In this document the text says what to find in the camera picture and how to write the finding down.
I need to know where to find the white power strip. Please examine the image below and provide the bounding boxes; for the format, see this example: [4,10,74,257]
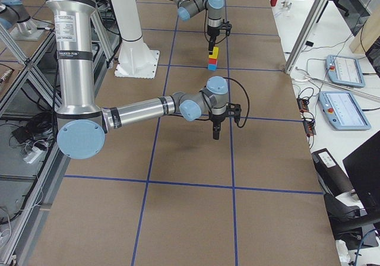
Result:
[23,147,44,164]

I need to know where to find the blue teach pendant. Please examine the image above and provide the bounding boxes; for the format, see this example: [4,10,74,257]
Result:
[318,91,371,131]
[325,55,365,88]

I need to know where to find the red cube block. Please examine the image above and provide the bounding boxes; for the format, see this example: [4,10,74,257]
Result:
[208,58,217,66]

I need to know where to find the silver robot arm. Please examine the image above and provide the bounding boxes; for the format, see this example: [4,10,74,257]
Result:
[171,0,232,55]
[46,0,230,159]

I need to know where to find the near blue teach pendant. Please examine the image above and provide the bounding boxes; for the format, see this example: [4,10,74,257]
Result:
[318,91,371,131]

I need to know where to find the small electronics board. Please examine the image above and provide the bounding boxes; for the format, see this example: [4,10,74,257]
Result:
[296,98,310,113]

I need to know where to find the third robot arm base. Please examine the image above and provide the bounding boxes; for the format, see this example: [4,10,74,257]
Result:
[1,0,43,41]

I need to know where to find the yellow cube block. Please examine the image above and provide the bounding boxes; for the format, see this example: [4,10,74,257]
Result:
[209,46,219,59]

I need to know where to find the far blue teach pendant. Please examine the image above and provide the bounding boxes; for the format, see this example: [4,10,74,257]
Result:
[325,55,365,88]

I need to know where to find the black monitor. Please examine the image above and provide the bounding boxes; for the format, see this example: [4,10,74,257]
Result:
[343,132,379,211]

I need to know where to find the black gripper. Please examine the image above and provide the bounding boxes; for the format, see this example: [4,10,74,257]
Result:
[207,25,221,52]
[210,113,226,140]

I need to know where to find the blue cube block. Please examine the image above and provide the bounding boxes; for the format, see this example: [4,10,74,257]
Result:
[208,64,217,71]

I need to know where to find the white camera pole with base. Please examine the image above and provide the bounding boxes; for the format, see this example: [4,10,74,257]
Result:
[111,0,160,79]

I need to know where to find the aluminium frame post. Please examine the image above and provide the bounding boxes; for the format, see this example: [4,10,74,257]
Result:
[284,0,328,74]

